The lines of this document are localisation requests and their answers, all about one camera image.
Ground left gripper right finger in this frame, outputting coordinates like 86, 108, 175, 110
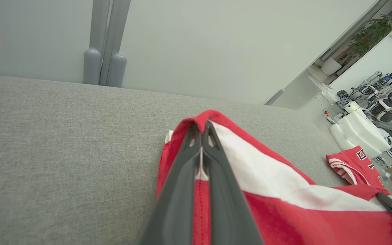
201, 120, 264, 245

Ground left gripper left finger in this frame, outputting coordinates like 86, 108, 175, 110
138, 121, 203, 245

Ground red jersey with lettering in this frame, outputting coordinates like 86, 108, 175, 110
326, 146, 392, 196

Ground red shorts with white stripe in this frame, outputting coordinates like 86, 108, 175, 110
156, 109, 392, 245

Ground white foam blocks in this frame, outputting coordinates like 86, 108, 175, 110
329, 111, 392, 159

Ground grey fabric sofa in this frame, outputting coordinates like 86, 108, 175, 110
0, 74, 392, 245

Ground white planter pot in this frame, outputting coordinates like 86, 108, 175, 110
320, 58, 343, 76

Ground green potted plant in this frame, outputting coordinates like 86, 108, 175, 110
349, 14, 392, 56

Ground grey post pair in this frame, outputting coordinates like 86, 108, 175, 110
83, 0, 131, 88

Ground grey partition frame rail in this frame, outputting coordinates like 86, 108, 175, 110
266, 0, 390, 106

